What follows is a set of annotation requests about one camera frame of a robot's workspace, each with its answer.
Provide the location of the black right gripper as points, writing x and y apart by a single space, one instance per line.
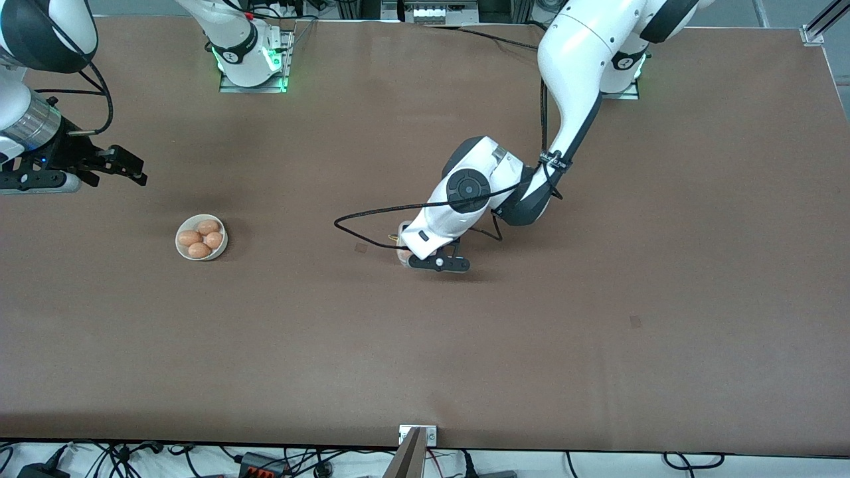
68 155

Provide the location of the black power adapter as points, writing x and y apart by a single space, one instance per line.
43 471

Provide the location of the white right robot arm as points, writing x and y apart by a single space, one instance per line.
232 40

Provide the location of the black orange power strip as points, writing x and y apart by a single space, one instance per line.
262 465

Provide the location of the metal table edge bracket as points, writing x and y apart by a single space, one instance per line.
430 435

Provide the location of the white round bowl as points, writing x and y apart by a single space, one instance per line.
182 251

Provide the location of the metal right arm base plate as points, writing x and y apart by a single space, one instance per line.
265 87

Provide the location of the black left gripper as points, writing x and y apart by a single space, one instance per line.
405 227

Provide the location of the aluminium frame profile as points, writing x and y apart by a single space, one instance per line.
823 23

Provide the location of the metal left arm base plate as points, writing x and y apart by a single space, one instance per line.
624 95

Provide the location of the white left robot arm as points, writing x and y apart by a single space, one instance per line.
584 46

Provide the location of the brown camera pole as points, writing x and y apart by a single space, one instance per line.
406 461

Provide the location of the white power strip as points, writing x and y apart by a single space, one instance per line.
438 12

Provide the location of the clear plastic egg box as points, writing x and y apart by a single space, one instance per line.
400 244

